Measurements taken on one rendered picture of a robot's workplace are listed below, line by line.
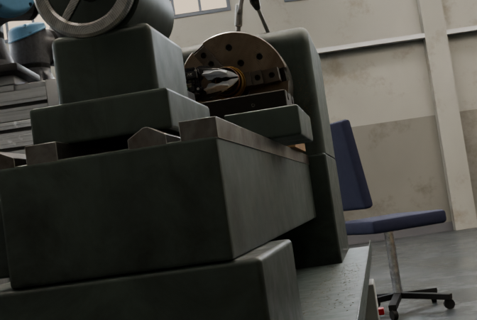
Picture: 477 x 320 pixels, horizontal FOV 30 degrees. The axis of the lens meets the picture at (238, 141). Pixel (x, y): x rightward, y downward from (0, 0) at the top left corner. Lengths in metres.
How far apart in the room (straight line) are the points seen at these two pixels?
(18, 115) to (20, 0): 0.28
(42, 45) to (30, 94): 0.58
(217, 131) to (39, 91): 1.13
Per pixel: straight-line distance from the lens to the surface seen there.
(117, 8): 1.24
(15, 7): 2.18
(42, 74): 2.77
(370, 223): 5.02
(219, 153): 1.14
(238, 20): 2.57
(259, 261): 1.13
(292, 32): 2.69
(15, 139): 2.23
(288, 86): 2.49
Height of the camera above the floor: 0.75
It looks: 4 degrees up
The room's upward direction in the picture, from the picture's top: 8 degrees counter-clockwise
